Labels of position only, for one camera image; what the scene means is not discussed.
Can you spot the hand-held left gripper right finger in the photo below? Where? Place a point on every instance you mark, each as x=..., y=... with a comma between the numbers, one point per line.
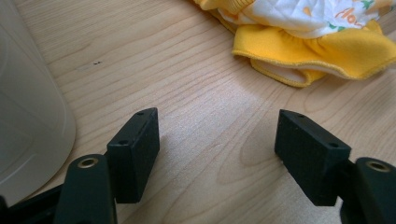
x=311, y=161

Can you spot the yellow and white baby garment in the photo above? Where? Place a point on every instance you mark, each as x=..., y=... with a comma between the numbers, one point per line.
x=311, y=40

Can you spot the white plastic container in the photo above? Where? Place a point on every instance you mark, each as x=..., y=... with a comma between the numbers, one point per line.
x=28, y=118

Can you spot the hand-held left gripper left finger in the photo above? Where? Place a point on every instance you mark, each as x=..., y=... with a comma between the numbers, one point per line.
x=134, y=161

